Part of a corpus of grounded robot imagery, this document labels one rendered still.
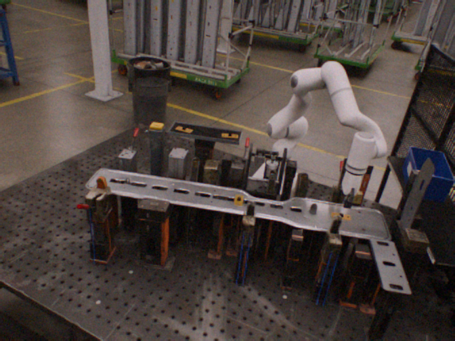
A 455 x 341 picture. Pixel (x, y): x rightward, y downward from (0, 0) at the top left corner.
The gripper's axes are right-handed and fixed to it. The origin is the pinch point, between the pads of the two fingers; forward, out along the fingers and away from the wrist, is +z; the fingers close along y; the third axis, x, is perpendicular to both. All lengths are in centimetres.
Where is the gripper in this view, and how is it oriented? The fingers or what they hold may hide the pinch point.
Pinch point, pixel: (346, 199)
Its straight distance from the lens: 182.6
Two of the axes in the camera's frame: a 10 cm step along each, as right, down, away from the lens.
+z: -0.9, 8.5, 5.2
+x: 9.9, 1.5, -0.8
